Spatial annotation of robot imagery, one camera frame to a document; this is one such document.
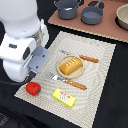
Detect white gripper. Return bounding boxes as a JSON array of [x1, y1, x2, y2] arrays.
[[0, 34, 48, 82]]

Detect striped beige placemat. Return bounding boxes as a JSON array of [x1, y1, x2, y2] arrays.
[[15, 31, 115, 128]]

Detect knife with wooden handle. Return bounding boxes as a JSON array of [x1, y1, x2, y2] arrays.
[[59, 50, 99, 63]]

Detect yellow toy butter box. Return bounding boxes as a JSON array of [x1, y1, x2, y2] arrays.
[[52, 88, 76, 108]]

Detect fork with wooden handle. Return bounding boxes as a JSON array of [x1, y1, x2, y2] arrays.
[[46, 72, 87, 90]]

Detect grey saucepan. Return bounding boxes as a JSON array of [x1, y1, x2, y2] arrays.
[[81, 1, 103, 25]]

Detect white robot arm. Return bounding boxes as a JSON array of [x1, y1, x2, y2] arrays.
[[0, 0, 49, 82]]

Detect beige bowl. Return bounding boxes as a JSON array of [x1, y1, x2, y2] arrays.
[[116, 4, 128, 30]]

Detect grey toy pot with handles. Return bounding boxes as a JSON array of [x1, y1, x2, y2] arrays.
[[54, 0, 84, 20]]

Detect red toy tomato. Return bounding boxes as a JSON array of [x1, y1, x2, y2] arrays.
[[26, 82, 41, 96]]

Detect beige round plate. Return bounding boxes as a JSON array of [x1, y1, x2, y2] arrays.
[[57, 55, 84, 79]]

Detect orange toy bread loaf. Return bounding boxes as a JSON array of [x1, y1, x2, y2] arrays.
[[59, 57, 83, 75]]

